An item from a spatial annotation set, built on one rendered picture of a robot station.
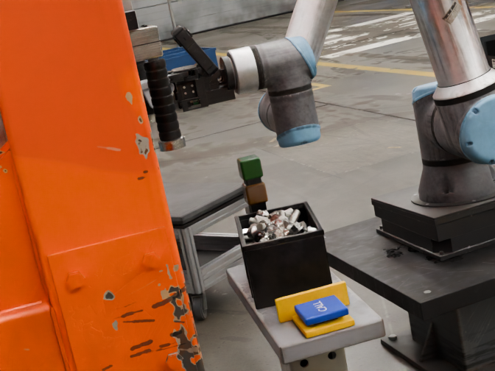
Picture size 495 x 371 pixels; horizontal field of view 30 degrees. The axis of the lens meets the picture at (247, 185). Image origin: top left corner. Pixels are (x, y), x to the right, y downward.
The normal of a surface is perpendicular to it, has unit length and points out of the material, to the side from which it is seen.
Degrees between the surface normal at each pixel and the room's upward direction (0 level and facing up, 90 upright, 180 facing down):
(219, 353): 0
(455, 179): 68
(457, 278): 0
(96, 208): 90
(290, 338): 0
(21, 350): 90
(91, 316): 90
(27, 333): 90
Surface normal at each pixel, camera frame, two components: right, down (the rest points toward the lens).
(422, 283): -0.19, -0.95
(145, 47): 0.21, 0.19
